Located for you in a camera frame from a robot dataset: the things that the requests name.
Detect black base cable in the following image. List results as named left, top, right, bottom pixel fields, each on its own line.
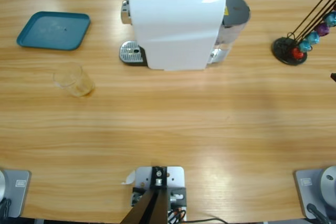
left=0, top=198, right=13, bottom=219
left=306, top=202, right=329, bottom=224

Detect black capsule holder with rods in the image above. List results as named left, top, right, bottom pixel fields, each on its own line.
left=271, top=0, right=336, bottom=66

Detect white mount block, dark post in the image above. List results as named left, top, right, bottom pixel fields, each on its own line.
left=121, top=165, right=188, bottom=224

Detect purple coffee capsule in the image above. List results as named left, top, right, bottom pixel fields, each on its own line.
left=314, top=23, right=330, bottom=36

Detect teal plastic tray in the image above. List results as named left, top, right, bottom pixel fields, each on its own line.
left=16, top=11, right=91, bottom=51

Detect clear glass cup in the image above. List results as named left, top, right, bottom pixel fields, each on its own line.
left=53, top=62, right=96, bottom=98

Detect black mount cable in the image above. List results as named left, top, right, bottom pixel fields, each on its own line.
left=187, top=217, right=228, bottom=224

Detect white paper tag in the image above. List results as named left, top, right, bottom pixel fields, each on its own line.
left=120, top=170, right=137, bottom=185

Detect teal coffee capsule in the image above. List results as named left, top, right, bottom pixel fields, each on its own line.
left=324, top=11, right=336, bottom=27
left=298, top=40, right=312, bottom=53
left=306, top=31, right=321, bottom=45

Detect white capsule coffee machine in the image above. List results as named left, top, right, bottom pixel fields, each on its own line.
left=119, top=0, right=251, bottom=72

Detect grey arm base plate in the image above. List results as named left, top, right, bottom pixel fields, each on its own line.
left=0, top=169, right=32, bottom=219
left=293, top=165, right=336, bottom=219

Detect orange wires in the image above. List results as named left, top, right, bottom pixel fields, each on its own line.
left=167, top=207, right=187, bottom=222

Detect red coffee capsule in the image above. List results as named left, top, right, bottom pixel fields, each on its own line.
left=292, top=47, right=305, bottom=60

